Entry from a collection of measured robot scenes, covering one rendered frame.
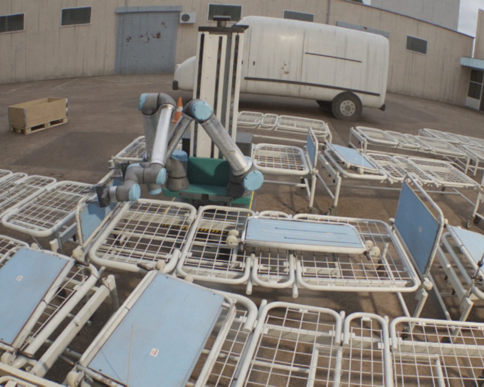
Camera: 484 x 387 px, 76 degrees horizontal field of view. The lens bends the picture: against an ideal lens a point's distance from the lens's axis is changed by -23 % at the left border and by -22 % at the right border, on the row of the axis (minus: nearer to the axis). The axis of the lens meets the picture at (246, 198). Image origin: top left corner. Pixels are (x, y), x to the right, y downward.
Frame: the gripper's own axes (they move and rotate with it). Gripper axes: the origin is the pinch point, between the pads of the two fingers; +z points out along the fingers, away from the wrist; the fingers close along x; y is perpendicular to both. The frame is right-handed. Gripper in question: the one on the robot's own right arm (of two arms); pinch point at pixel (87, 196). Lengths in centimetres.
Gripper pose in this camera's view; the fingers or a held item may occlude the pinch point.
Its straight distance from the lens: 223.3
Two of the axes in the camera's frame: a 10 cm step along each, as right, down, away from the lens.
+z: -9.9, 0.7, 1.0
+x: -1.0, -9.2, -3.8
